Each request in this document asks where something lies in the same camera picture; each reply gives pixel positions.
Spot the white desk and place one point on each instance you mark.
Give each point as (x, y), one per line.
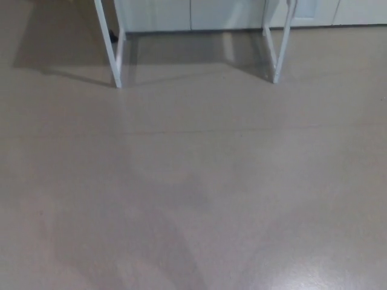
(116, 60)

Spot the small black floor object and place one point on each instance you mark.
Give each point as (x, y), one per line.
(113, 36)

